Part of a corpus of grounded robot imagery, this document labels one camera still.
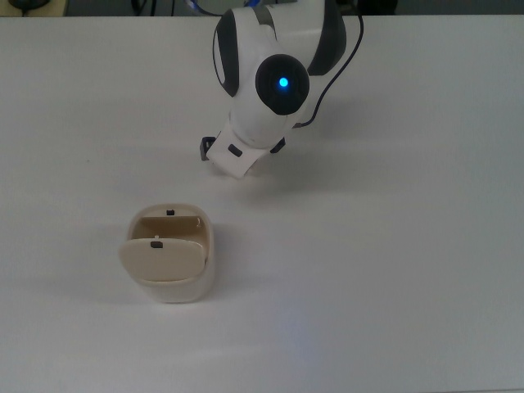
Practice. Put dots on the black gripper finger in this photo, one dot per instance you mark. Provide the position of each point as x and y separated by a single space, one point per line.
278 145
206 147

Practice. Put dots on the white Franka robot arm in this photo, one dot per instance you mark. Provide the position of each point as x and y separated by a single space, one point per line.
262 102

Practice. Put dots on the small cream lidded bin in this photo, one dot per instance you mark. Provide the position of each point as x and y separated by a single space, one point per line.
172 262

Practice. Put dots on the black round desk object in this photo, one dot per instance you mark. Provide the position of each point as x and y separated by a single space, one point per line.
28 4

